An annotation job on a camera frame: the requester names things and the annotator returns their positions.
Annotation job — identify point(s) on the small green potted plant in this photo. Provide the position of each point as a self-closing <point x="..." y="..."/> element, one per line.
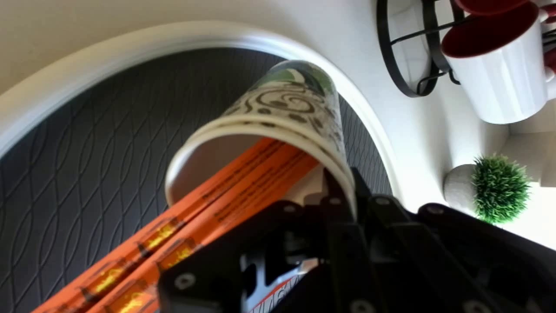
<point x="494" y="188"/>

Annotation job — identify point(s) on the white mug on rack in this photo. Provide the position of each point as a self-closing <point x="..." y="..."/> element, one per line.
<point x="501" y="62"/>

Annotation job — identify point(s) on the red mug on rack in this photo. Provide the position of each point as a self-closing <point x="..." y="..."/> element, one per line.
<point x="488" y="7"/>

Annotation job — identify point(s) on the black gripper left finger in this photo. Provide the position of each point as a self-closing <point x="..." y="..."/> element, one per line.
<point x="283" y="259"/>

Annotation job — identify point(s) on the round grey white tray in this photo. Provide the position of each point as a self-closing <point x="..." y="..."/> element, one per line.
<point x="85" y="142"/>

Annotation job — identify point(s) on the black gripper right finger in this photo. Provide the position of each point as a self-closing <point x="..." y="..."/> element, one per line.
<point x="443" y="261"/>

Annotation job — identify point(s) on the orange sugar stick packet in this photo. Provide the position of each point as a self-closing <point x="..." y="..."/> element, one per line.
<point x="113" y="268"/>

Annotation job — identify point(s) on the patterned paper coffee cup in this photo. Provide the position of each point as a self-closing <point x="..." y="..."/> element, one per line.
<point x="296" y="102"/>

